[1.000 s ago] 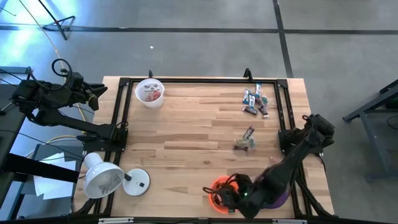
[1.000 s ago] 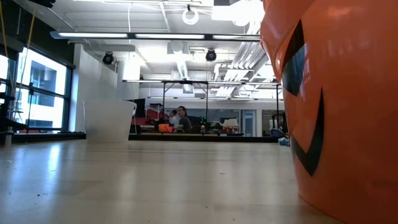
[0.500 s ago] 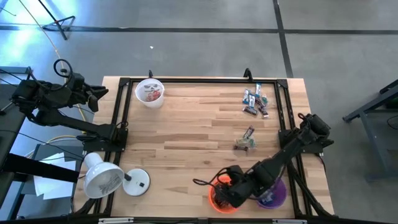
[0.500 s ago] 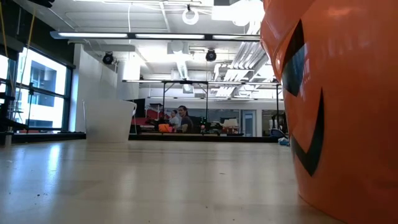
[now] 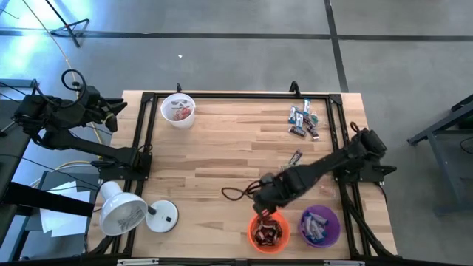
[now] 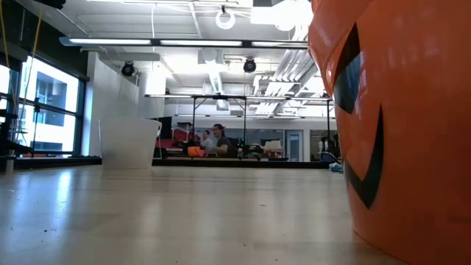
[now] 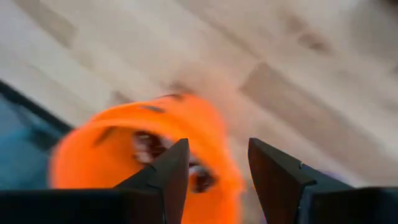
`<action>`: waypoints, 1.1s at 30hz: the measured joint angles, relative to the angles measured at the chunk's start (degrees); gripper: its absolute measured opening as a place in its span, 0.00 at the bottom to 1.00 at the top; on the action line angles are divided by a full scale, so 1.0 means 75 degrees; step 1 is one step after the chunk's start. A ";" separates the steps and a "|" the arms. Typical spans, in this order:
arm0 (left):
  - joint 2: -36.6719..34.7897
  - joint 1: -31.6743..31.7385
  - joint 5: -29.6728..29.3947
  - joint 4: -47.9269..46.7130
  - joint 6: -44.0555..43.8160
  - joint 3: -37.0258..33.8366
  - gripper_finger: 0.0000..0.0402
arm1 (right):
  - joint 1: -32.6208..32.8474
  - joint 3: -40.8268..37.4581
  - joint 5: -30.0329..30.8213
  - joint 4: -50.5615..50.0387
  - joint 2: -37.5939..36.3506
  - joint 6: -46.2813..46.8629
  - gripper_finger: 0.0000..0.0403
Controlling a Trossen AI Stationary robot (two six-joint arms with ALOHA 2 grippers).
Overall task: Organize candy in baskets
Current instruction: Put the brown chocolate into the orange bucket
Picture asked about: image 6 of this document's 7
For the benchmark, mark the white ghost face bucket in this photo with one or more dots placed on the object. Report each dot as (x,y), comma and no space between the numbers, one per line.
(127,143)

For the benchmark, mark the person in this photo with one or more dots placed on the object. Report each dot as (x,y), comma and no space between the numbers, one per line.
(222,141)
(206,140)

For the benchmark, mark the black monitor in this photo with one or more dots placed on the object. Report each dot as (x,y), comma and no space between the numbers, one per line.
(165,128)

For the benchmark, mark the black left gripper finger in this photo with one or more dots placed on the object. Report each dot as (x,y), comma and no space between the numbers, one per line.
(51,3)

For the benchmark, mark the grey glass door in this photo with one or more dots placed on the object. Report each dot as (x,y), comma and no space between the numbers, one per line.
(294,145)

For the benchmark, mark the small orange bag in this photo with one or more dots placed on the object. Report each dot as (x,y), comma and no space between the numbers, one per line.
(194,151)

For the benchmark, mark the black tripod stand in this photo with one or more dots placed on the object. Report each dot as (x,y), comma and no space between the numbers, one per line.
(36,125)

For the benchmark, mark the black round ceiling camera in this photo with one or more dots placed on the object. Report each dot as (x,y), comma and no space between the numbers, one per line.
(127,68)
(249,65)

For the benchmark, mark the red sofa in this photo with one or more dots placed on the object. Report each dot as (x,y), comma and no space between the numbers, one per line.
(180,136)

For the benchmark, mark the round white ceiling fixture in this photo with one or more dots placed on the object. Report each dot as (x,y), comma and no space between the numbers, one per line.
(225,23)

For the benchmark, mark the orange pumpkin face bucket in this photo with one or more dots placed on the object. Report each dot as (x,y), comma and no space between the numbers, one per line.
(423,129)

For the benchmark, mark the long ceiling light bar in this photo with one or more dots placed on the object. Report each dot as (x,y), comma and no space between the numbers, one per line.
(110,41)
(200,43)

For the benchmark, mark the small white lamp shade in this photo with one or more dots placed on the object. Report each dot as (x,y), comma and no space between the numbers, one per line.
(273,145)

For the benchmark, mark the blue white Hershey's bar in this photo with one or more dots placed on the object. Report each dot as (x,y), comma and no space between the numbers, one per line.
(335,167)

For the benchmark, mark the black background workstation frame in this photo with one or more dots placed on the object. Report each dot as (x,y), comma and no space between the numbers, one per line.
(244,114)

